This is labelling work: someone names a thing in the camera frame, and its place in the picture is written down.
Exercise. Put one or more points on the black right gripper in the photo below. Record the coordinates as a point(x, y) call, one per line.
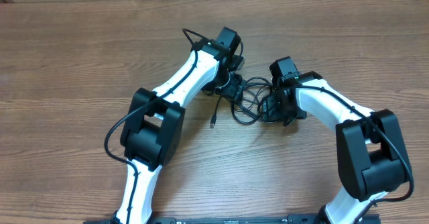
point(272, 113)

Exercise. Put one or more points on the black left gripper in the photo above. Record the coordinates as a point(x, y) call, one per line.
point(234, 89)

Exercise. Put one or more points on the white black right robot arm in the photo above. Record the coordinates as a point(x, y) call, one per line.
point(372, 159)

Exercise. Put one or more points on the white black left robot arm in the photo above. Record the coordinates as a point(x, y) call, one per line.
point(147, 137)

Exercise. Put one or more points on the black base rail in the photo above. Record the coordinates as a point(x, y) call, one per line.
point(234, 220)

